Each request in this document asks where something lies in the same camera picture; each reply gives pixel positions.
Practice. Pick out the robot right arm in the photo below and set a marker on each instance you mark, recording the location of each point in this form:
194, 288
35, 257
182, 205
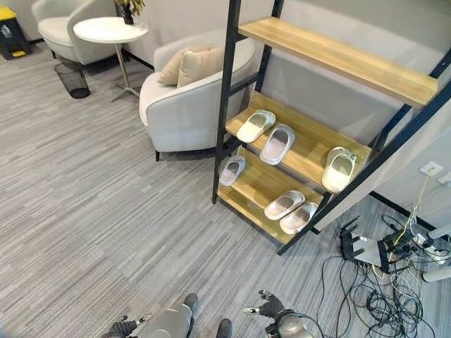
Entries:
294, 325

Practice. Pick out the potted plant dark vase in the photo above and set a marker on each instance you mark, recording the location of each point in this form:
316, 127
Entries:
129, 8

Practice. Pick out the black metal rack frame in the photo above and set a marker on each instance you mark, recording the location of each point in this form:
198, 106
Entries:
225, 105

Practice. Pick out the robot dark foot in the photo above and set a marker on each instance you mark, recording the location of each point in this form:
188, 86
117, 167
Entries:
191, 303
224, 329

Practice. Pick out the white tube stand legs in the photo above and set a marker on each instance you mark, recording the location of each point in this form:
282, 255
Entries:
440, 232

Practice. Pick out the long wooden rack shelf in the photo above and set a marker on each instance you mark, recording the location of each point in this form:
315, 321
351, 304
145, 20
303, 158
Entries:
338, 58

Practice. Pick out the yellow and black bin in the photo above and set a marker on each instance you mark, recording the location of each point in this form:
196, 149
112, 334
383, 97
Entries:
10, 33

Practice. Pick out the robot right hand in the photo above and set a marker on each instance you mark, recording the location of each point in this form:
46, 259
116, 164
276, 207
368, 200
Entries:
271, 307

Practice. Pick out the white power strip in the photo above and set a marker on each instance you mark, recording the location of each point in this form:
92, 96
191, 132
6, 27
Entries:
435, 250

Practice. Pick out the robot dark left foot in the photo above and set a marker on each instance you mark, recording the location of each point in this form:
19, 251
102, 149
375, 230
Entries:
191, 303

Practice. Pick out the black router with antennas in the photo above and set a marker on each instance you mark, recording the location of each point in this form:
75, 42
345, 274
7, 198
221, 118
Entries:
352, 243

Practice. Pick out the robot dark right foot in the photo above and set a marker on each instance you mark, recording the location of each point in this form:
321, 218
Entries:
224, 329

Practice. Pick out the pale grey slipper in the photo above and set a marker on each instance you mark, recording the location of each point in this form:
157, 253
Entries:
232, 170

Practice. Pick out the white armchair with cushions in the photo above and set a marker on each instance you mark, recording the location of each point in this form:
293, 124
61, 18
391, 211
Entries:
183, 116

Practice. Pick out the beige cushion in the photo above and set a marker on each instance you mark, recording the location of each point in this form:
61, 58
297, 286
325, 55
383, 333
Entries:
170, 70
201, 65

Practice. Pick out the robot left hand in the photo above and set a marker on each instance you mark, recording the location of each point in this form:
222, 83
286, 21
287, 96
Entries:
121, 327

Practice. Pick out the white wall socket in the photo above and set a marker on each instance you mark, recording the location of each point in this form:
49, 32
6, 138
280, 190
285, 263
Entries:
445, 180
430, 169

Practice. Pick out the pale pink slipper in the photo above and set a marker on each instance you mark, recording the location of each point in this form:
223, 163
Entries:
298, 218
277, 143
284, 204

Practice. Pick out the round white side table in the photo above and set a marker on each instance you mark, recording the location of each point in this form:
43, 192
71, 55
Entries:
110, 29

